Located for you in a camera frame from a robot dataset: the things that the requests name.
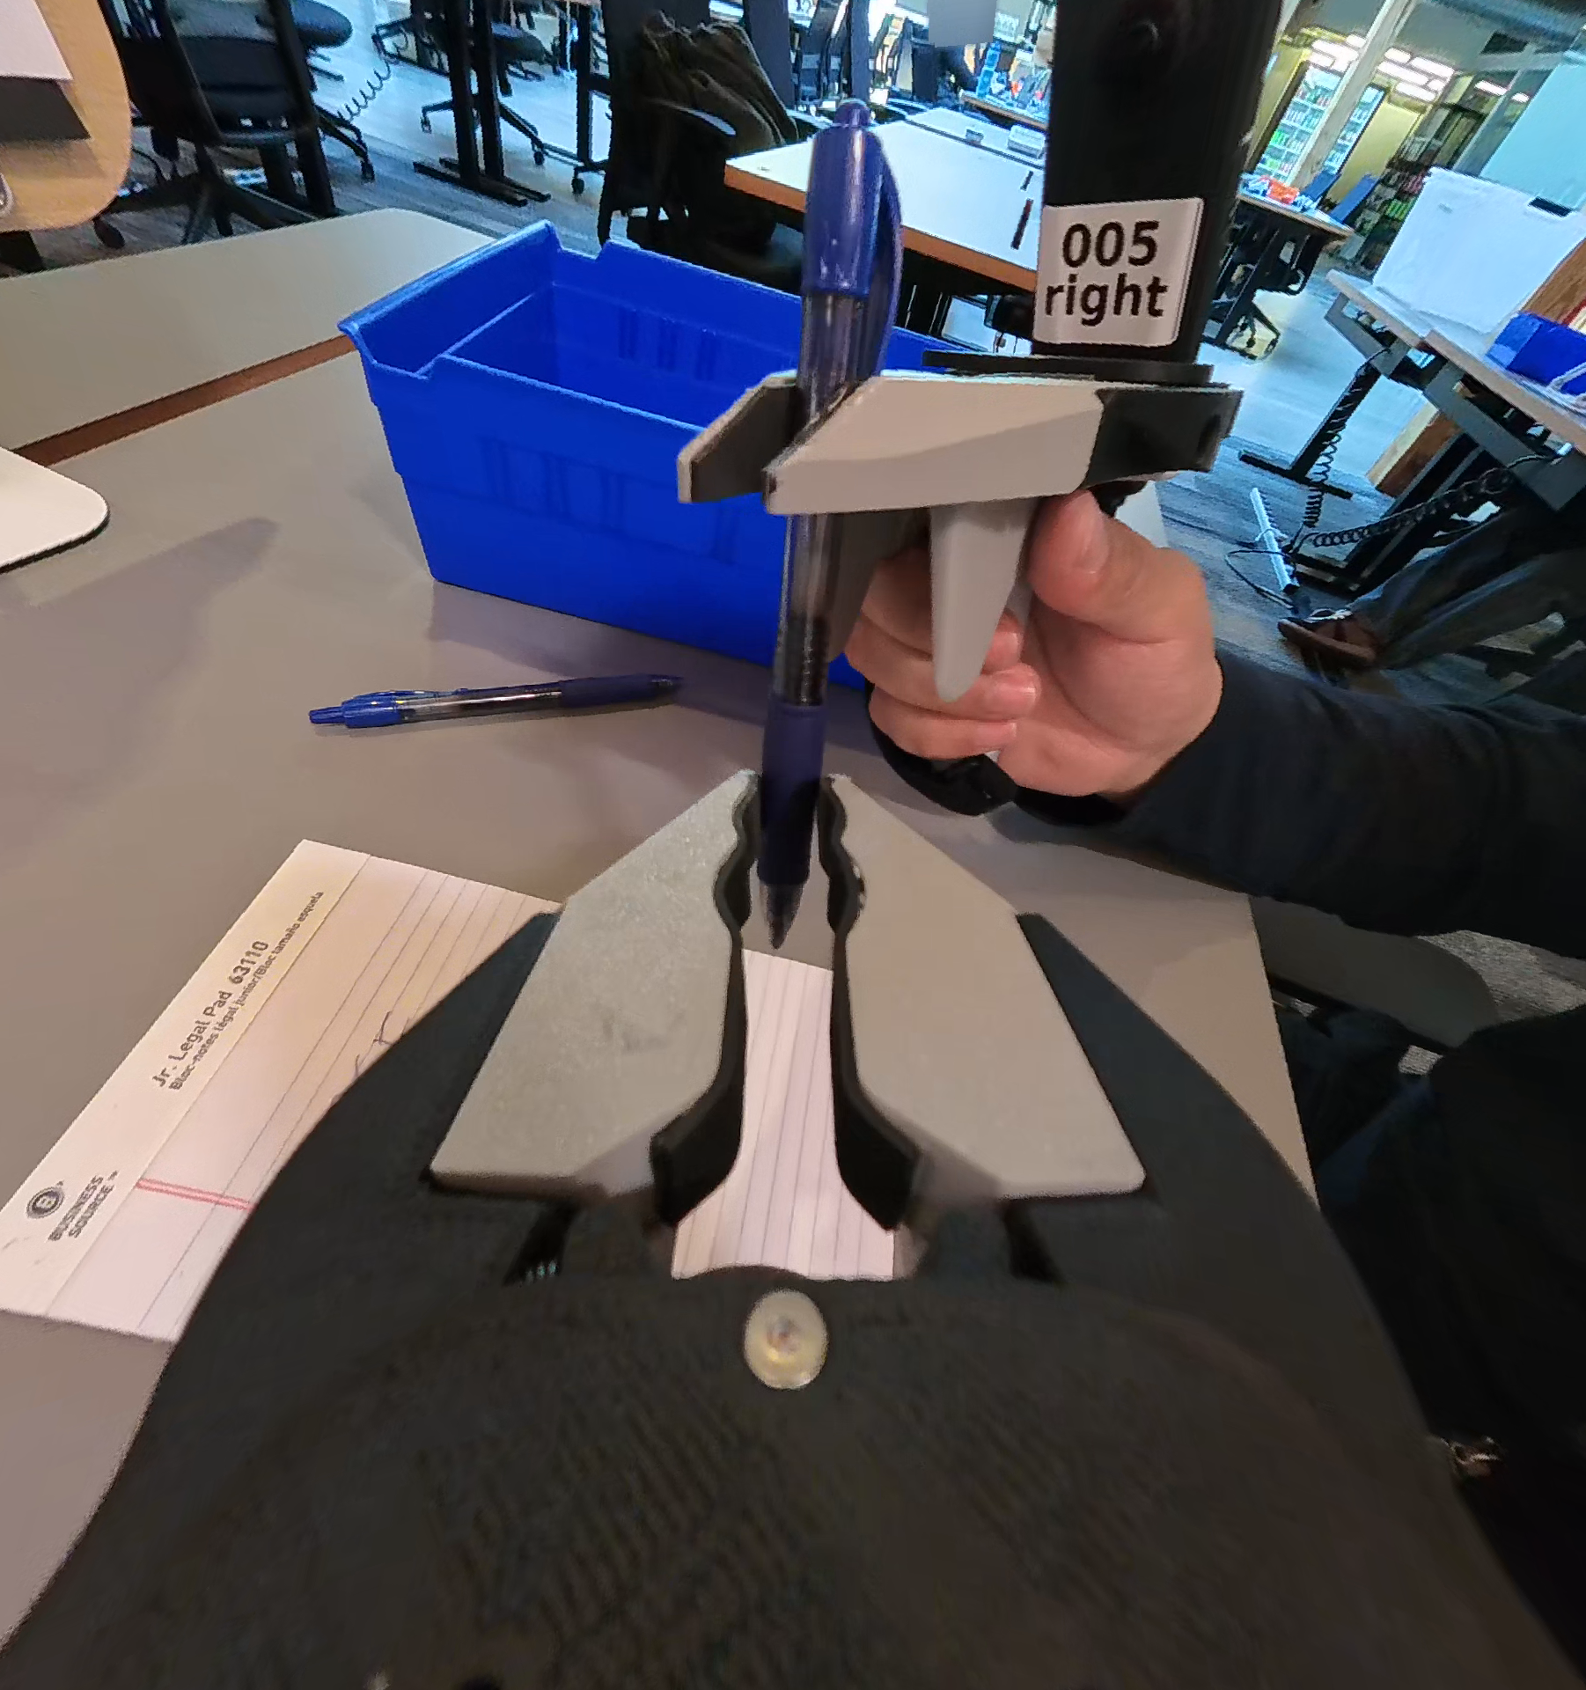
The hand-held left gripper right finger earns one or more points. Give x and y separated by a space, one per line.
979 1058

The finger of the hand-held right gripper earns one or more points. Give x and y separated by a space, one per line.
734 449
952 437

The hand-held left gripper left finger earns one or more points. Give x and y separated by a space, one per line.
582 1043

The blue plastic bin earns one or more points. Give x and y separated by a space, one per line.
542 527

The white lined legal pad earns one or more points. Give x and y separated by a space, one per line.
345 950

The blue retractable pen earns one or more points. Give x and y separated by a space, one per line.
582 688
787 793

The person's right forearm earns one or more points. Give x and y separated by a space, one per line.
1402 819

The white-topped background desk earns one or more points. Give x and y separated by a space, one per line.
900 185

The wooden-edged background desk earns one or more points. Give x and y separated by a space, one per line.
1465 369

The grey desk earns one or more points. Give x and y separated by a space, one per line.
187 302
211 661

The person's right hand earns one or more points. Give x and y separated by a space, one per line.
1110 647

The black chair with backpack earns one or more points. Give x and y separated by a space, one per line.
702 131

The white paper box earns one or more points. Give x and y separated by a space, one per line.
1465 250

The small blue background bin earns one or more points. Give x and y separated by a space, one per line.
1545 349

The person's dark clothing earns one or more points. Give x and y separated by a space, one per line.
1506 1255

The black office chair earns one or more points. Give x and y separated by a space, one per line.
239 81

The white rounded flat stand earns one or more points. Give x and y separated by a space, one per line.
1 507

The light wooden round table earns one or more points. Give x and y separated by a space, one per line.
93 81

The black desk frame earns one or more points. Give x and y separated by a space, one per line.
492 92

